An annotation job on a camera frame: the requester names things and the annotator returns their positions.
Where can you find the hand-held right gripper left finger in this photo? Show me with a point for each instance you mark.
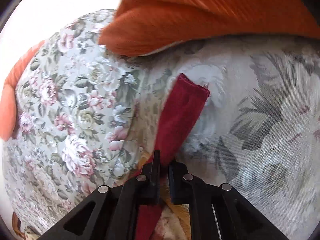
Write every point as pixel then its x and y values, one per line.
pixel 154 180

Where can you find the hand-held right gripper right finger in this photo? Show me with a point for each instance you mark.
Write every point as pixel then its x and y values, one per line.
pixel 175 183

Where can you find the dark red small garment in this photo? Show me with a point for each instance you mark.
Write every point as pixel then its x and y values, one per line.
pixel 180 120

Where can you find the brown floral plush blanket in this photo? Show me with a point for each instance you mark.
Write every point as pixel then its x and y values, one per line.
pixel 172 223

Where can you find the floral bedspread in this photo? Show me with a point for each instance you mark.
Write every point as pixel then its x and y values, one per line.
pixel 75 105

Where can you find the orange ribbed pillow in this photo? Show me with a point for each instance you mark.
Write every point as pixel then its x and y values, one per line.
pixel 11 100
pixel 200 15

